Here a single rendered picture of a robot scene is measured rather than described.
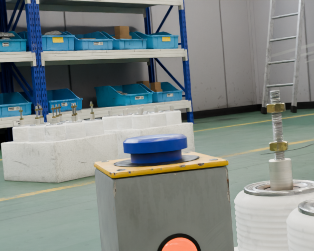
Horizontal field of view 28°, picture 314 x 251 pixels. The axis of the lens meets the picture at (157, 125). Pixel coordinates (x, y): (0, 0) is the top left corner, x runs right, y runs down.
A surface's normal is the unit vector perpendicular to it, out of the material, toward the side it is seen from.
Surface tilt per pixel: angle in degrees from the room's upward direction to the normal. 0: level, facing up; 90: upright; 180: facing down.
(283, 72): 90
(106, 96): 93
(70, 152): 90
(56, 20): 90
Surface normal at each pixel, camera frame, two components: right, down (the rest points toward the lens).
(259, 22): -0.74, 0.10
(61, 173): 0.76, -0.03
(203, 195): 0.24, 0.03
